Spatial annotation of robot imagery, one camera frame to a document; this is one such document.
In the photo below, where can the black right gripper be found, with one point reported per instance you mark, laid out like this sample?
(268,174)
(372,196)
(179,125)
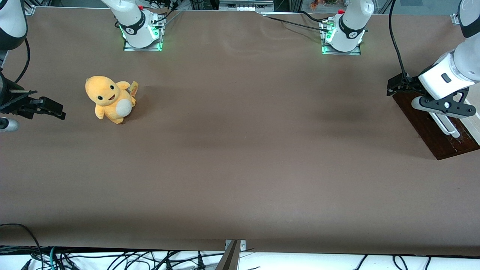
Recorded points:
(8,98)

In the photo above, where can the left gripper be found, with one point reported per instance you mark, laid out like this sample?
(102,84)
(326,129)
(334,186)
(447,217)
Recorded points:
(406,83)

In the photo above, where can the dark brown wooden drawer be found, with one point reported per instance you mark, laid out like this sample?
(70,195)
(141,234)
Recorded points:
(431,131)

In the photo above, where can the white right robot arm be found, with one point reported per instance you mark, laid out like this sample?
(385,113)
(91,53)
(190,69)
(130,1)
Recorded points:
(133,22)

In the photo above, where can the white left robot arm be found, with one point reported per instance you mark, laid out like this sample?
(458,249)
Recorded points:
(348,26)

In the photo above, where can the orange plush toy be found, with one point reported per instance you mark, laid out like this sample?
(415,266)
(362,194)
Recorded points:
(108,99)

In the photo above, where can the cream white cabinet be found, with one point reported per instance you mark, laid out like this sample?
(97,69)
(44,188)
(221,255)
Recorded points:
(474,127)

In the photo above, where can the brown table cover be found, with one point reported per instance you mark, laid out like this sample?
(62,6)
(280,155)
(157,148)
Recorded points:
(240,150)

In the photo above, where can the grey power strip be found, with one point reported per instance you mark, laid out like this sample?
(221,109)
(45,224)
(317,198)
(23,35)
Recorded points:
(245,5)

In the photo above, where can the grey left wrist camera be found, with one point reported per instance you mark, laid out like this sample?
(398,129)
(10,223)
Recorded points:
(420,103)

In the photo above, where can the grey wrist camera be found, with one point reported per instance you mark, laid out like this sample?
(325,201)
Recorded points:
(7,124)
(420,103)

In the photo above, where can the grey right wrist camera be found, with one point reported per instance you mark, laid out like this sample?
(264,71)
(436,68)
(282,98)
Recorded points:
(7,124)

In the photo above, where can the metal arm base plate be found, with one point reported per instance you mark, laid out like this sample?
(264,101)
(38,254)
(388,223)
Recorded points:
(341,53)
(142,48)

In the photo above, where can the metal corner bracket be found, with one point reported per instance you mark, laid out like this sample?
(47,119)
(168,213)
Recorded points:
(456,19)
(30,10)

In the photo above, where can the metal table edge bracket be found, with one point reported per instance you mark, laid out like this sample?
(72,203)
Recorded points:
(243,244)

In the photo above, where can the brown camera mount post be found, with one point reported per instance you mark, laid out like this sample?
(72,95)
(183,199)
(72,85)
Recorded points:
(228,260)

